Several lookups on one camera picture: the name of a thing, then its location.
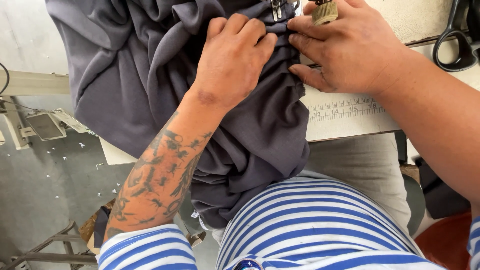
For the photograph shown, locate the person's left hand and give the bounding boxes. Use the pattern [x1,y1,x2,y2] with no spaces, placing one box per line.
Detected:
[189,13,279,112]

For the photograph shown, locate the person's right hand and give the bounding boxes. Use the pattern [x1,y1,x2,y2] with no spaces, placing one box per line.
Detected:
[286,0,411,97]

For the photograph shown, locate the grey fabric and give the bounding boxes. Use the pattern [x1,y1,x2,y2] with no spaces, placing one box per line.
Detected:
[45,0,312,230]

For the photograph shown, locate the tan knurled knob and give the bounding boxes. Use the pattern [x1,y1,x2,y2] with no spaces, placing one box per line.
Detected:
[311,0,339,26]

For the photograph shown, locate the printed ruler strip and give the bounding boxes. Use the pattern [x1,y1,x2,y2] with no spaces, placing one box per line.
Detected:
[307,96,387,124]

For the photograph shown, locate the metal sewing presser foot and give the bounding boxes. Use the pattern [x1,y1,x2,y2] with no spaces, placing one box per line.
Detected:
[270,0,301,22]

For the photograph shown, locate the black scissors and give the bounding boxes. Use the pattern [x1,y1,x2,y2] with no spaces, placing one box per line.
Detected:
[432,0,480,73]

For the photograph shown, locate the beige trousers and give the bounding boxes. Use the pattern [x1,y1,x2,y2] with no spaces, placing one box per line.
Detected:
[303,133,413,235]

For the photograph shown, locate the dark cloth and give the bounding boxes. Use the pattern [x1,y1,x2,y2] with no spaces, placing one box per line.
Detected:
[413,157,472,220]

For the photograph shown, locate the white paper tag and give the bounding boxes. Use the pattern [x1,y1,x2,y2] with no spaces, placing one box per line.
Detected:
[52,108,90,134]

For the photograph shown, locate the blue white striped shirt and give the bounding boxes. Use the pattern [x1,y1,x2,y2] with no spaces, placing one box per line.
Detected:
[95,176,480,270]

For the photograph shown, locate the grey sewing machine pedal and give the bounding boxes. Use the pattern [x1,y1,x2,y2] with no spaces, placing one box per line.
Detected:
[25,111,68,142]

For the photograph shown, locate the wooden seat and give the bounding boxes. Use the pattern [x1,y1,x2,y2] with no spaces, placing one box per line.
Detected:
[78,198,118,256]

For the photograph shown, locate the red stool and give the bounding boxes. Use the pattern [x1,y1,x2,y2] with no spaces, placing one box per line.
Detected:
[414,211,474,270]

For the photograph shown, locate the black cable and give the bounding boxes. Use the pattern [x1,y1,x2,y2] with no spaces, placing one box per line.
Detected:
[0,62,11,97]

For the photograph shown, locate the grey metal frame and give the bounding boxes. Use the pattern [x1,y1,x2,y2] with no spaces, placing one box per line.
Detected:
[0,218,99,270]

